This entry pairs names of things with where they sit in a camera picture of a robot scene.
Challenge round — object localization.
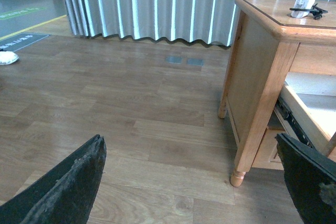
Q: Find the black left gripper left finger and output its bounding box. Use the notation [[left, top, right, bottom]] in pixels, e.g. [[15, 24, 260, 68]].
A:
[[1, 135, 107, 223]]

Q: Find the metal floor outlet plate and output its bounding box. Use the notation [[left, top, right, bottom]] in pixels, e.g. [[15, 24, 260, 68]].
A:
[[165, 56, 182, 65]]

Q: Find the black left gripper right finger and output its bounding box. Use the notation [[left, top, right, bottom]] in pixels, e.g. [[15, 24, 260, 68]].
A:
[[276, 133, 335, 223]]

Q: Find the black drawer slide rail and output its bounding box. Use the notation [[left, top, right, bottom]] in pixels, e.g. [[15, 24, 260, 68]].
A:
[[275, 97, 316, 149]]

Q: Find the green floor sticker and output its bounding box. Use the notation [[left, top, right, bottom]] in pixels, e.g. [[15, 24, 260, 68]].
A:
[[0, 7, 46, 20]]

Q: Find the white shoe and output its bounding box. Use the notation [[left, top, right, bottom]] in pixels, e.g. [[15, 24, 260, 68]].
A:
[[0, 50, 19, 66]]

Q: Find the grey floor sign mat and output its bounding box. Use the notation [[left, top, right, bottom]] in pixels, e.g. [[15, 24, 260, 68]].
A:
[[1, 33, 49, 52]]

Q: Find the white charger adapter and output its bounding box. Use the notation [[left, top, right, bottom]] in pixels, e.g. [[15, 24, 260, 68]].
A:
[[291, 0, 315, 18]]

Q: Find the wooden drawer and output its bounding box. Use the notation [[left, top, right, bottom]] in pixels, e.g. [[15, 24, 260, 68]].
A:
[[252, 126, 285, 170], [279, 72, 335, 161]]

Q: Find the light wooden nightstand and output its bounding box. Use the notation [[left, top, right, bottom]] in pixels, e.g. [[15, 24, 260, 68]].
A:
[[218, 0, 335, 187]]

